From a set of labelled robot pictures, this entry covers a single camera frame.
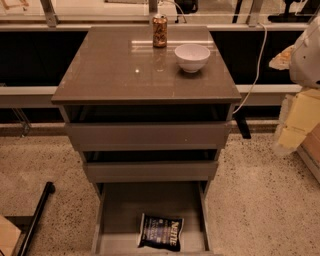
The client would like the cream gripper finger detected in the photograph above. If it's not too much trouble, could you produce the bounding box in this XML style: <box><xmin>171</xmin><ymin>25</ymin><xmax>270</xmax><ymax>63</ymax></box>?
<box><xmin>269</xmin><ymin>45</ymin><xmax>294</xmax><ymax>70</ymax></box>

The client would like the blue chip bag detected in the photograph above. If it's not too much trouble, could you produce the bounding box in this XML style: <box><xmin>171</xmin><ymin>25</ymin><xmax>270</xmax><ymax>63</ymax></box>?
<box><xmin>137</xmin><ymin>213</ymin><xmax>184</xmax><ymax>252</ymax></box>

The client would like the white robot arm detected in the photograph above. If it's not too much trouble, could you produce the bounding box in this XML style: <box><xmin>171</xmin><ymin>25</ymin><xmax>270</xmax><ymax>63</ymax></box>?
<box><xmin>269</xmin><ymin>17</ymin><xmax>320</xmax><ymax>89</ymax></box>

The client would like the grey top drawer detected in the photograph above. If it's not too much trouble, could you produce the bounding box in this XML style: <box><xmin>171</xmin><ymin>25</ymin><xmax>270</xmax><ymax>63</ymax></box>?
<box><xmin>65</xmin><ymin>122</ymin><xmax>230</xmax><ymax>151</ymax></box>

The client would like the grey middle drawer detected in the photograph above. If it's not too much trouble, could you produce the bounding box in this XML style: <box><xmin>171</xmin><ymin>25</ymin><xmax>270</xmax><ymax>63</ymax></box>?
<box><xmin>83</xmin><ymin>161</ymin><xmax>218</xmax><ymax>183</ymax></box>

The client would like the grey drawer cabinet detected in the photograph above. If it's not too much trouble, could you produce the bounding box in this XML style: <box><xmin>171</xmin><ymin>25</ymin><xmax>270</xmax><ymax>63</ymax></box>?
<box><xmin>52</xmin><ymin>26</ymin><xmax>240</xmax><ymax>239</ymax></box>

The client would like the grey open bottom drawer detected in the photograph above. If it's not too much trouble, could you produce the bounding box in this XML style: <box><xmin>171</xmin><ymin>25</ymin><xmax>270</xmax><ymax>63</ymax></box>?
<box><xmin>91</xmin><ymin>182</ymin><xmax>214</xmax><ymax>256</ymax></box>

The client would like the white bowl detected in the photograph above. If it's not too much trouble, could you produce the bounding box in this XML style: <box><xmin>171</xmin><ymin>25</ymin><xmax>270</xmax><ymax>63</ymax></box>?
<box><xmin>174</xmin><ymin>44</ymin><xmax>211</xmax><ymax>73</ymax></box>

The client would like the cardboard box right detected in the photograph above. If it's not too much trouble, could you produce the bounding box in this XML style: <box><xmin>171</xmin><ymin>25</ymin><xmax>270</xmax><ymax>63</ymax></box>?
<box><xmin>297</xmin><ymin>123</ymin><xmax>320</xmax><ymax>183</ymax></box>

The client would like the gold soda can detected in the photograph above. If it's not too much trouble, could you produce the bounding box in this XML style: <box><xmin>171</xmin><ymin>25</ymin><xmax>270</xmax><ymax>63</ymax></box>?
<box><xmin>152</xmin><ymin>14</ymin><xmax>167</xmax><ymax>48</ymax></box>

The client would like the black pole on floor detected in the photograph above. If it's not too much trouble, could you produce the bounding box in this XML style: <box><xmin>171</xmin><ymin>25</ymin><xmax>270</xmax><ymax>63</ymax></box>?
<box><xmin>17</xmin><ymin>182</ymin><xmax>55</xmax><ymax>256</ymax></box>

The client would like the wooden board bottom left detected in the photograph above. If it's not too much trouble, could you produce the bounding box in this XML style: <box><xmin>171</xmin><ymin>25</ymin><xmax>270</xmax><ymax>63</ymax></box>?
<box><xmin>0</xmin><ymin>215</ymin><xmax>21</xmax><ymax>256</ymax></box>

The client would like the white cable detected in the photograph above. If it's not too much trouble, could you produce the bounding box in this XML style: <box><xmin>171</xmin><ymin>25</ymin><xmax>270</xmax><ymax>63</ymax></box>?
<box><xmin>232</xmin><ymin>22</ymin><xmax>269</xmax><ymax>115</ymax></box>

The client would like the black bracket behind cabinet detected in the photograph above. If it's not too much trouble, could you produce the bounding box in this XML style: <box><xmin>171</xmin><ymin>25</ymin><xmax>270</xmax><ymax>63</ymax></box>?
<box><xmin>234</xmin><ymin>111</ymin><xmax>251</xmax><ymax>139</ymax></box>

